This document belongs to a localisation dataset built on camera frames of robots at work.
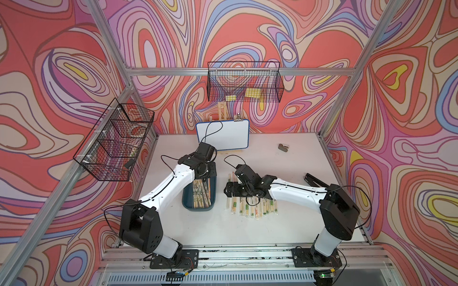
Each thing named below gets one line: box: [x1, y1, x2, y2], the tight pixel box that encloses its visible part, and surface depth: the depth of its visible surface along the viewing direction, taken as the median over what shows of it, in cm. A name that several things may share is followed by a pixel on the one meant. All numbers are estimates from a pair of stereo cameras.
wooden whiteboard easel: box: [209, 101, 246, 154], surface depth 96 cm
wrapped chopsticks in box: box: [192, 178, 212, 209], surface depth 92 cm
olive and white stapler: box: [277, 143, 290, 153], surface depth 113 cm
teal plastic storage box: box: [181, 176, 218, 212], surface depth 90 cm
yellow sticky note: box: [244, 87, 262, 99], surface depth 92 cm
